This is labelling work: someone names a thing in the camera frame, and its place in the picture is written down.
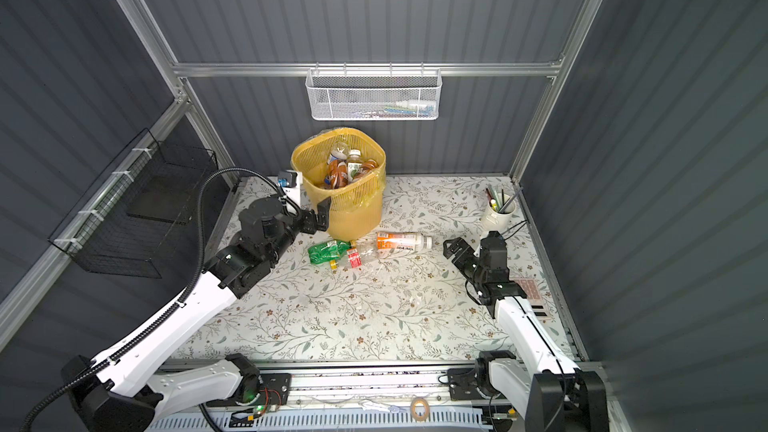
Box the black wire mesh basket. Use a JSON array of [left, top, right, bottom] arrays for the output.
[[49, 136, 218, 279]]

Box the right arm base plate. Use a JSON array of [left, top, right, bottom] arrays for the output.
[[439, 365, 498, 401]]

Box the white wire mesh basket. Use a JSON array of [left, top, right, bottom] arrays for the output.
[[305, 67, 443, 121]]

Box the white pen holder cup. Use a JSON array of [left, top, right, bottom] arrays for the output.
[[480, 186, 526, 237]]

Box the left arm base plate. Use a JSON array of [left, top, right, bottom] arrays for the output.
[[206, 372, 293, 407]]

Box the floral table mat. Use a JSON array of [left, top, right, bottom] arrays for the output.
[[170, 175, 577, 364]]

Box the roll of tape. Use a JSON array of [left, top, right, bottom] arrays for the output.
[[409, 397, 431, 422]]

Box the yellow slatted waste bin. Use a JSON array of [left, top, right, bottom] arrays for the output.
[[291, 127, 387, 241]]

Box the green lime label bottle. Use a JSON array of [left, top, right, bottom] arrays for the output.
[[347, 149, 364, 183]]

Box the brown coffee bottle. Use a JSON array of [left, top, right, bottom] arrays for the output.
[[352, 159, 379, 182], [324, 160, 349, 190]]

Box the green plastic bottle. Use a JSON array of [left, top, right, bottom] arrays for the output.
[[308, 239, 351, 265]]

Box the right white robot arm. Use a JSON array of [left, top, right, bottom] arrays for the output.
[[443, 231, 610, 431]]

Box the orange white label bottle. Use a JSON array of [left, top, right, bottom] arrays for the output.
[[376, 232, 434, 252]]

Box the blue label water bottle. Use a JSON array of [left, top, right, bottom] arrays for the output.
[[327, 144, 348, 173]]

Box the red label clear bottle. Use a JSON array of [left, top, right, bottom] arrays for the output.
[[329, 246, 379, 271]]

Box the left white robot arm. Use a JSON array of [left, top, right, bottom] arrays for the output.
[[20, 180, 332, 431]]

